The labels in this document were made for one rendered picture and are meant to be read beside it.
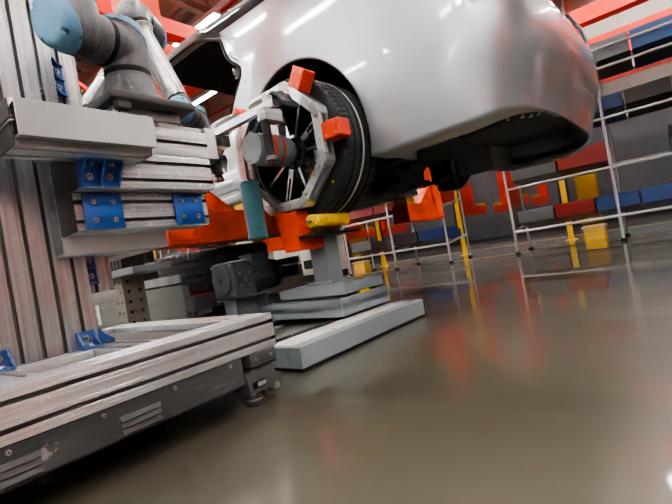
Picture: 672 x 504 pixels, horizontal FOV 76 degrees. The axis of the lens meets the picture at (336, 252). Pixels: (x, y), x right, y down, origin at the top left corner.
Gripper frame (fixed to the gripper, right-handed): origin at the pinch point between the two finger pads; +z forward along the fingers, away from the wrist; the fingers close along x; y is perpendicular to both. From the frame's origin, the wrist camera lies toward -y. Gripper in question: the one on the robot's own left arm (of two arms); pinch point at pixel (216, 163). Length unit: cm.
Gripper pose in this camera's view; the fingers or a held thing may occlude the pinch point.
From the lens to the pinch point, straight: 197.4
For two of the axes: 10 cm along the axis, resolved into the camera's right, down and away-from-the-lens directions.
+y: 1.7, 9.9, -0.1
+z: -0.9, 0.2, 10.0
